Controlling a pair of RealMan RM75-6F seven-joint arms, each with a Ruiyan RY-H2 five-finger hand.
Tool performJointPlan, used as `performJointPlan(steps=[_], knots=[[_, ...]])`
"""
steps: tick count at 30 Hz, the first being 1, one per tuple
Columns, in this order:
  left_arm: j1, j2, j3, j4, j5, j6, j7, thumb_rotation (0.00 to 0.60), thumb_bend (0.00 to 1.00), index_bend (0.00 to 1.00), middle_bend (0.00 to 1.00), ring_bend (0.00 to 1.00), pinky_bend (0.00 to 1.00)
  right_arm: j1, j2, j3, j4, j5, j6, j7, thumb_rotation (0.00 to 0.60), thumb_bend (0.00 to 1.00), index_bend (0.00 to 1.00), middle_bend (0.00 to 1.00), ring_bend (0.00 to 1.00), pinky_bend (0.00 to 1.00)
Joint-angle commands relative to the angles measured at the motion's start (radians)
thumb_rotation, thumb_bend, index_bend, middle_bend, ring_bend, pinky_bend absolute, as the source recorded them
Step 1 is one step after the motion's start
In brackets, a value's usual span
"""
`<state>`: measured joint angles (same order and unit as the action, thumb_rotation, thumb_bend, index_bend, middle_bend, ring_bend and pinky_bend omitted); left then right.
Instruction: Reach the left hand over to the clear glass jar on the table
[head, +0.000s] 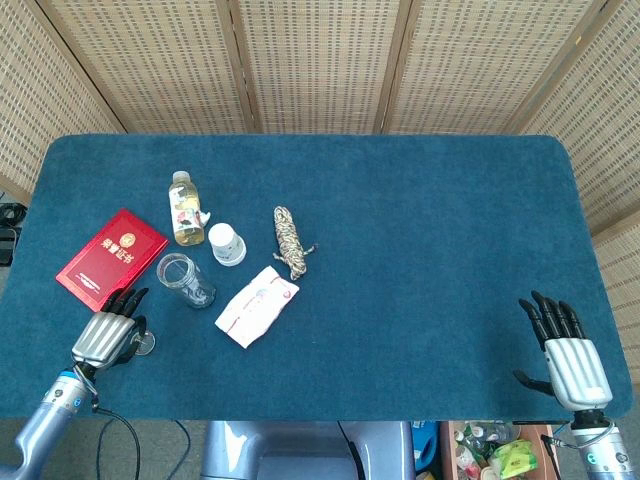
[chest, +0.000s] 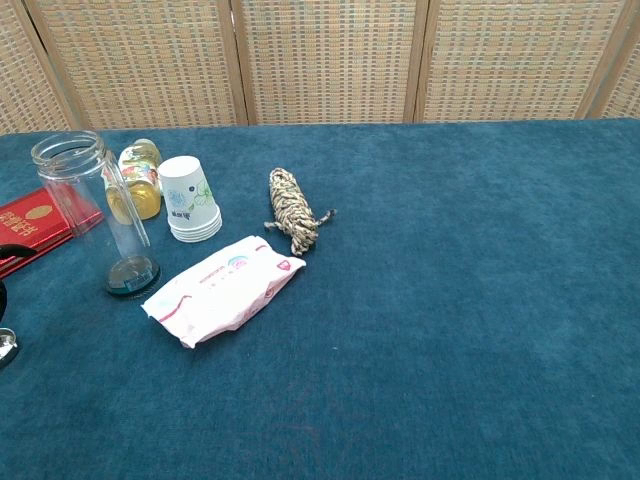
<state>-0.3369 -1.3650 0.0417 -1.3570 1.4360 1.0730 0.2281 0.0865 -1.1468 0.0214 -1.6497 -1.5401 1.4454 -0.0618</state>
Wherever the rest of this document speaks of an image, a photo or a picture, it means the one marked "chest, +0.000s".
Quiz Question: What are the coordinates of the clear glass jar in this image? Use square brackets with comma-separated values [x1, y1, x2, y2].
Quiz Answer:
[30, 130, 162, 300]

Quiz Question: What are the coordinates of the white paper cup stack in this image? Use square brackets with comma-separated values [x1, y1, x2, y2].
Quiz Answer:
[157, 155, 223, 244]

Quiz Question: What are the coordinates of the braided rope bundle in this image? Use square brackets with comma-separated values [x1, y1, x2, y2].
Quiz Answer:
[263, 167, 337, 257]

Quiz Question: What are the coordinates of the blue table cloth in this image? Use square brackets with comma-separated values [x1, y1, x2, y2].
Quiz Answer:
[0, 117, 640, 480]

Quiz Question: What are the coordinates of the woven bamboo screen panel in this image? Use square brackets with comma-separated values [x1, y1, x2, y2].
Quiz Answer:
[0, 0, 84, 135]
[230, 0, 432, 126]
[22, 0, 250, 131]
[413, 0, 640, 124]
[597, 24, 640, 120]

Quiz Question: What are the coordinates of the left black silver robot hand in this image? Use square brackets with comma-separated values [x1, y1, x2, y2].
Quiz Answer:
[0, 243, 32, 324]

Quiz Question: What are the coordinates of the red certificate book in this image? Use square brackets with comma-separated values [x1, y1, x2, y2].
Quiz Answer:
[0, 188, 105, 279]

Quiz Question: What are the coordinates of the yellow drink plastic bottle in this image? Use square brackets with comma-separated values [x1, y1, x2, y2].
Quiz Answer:
[103, 138, 165, 222]

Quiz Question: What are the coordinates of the white pink wet wipes pack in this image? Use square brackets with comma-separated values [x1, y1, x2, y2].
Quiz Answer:
[141, 234, 307, 350]

